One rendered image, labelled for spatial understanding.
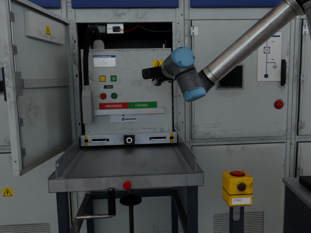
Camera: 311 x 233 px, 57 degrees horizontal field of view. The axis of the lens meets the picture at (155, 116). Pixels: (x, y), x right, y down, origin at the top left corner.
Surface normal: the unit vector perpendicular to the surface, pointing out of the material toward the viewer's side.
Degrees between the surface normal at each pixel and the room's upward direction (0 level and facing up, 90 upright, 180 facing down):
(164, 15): 90
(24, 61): 90
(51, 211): 90
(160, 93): 90
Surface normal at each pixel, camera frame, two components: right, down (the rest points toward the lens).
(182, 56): 0.27, -0.24
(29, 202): 0.07, 0.13
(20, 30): 0.99, 0.00
